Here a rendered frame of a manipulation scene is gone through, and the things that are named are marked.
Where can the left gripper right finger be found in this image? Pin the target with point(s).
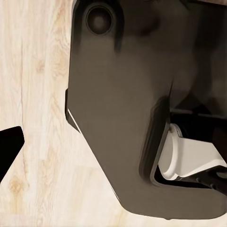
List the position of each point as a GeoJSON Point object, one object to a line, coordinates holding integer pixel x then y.
{"type": "Point", "coordinates": [220, 141]}

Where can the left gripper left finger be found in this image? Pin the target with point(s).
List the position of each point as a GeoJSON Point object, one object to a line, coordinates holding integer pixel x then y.
{"type": "Point", "coordinates": [11, 142]}

